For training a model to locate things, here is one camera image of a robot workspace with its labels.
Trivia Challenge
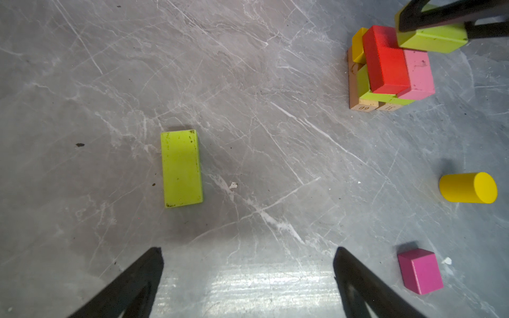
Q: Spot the lime green block front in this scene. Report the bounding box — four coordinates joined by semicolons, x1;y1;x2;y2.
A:
394;9;469;54

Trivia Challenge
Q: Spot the red rectangular block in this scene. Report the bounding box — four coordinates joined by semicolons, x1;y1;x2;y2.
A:
363;25;410;95

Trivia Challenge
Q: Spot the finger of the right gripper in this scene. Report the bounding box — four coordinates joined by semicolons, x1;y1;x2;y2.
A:
465;21;509;39
398;0;508;32

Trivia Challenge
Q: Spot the yellow cylinder block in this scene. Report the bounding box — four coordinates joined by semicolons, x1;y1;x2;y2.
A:
439;172;498;204

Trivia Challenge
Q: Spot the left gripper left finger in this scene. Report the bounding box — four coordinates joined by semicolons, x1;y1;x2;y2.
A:
71;247;164;317

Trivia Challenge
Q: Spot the natural wood block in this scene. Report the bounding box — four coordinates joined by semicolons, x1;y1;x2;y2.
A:
347;47;379;113
376;102;402;111

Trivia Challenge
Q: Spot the yellow rectangular block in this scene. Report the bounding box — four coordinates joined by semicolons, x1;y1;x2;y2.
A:
351;27;368;65

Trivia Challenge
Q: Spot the pink rectangular block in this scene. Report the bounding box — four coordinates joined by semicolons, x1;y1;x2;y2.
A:
397;50;435;100

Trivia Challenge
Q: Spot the lime green block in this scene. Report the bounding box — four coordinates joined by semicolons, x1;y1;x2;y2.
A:
160;129;204;208
356;65;415;105
394;9;469;54

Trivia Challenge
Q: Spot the magenta small cube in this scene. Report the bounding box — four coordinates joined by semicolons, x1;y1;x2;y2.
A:
397;249;444;295

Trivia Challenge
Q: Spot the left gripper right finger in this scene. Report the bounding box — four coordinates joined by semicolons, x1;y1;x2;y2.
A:
333;246;424;317

